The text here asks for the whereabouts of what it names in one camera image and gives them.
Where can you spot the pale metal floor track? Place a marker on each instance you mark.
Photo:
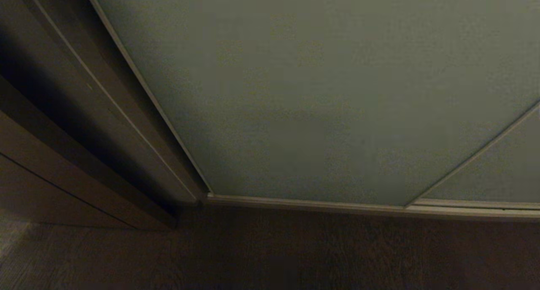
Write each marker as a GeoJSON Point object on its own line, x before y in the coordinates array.
{"type": "Point", "coordinates": [379, 208]}

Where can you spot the brown wooden wardrobe frame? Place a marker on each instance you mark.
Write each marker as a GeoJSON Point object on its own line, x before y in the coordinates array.
{"type": "Point", "coordinates": [71, 125]}

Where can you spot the grey-green sliding wardrobe door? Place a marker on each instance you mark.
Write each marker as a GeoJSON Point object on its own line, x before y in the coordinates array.
{"type": "Point", "coordinates": [498, 172]}
{"type": "Point", "coordinates": [320, 96]}

